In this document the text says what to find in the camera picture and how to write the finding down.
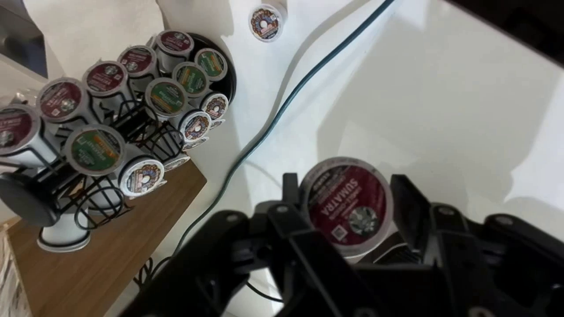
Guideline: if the patterned lid coffee pod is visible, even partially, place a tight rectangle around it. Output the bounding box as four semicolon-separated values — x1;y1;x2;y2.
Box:
247;1;289;44

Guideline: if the black wire pod rack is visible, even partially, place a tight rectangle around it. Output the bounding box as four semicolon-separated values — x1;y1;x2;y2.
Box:
0;28;240;253

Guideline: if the Sumatra maroon lid coffee pod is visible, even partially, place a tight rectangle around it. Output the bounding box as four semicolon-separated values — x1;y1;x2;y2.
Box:
298;156;397;260

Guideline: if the wooden knife block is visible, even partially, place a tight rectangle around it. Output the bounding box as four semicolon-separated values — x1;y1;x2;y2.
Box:
6;160;208;317

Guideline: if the white red lid coffee pod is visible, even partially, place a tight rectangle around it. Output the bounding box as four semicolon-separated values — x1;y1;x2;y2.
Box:
199;91;233;125
117;155;168;199
175;109;215;148

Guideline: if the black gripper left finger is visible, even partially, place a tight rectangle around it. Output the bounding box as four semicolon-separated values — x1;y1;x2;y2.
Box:
120;172;377;317

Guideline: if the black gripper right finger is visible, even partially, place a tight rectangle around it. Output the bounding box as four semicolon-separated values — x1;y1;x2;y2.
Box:
390;174;564;317

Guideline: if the green lid coffee pod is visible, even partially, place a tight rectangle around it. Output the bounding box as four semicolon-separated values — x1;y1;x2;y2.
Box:
60;123;129;179
141;75;191;121
171;59;212;98
192;47;231;84

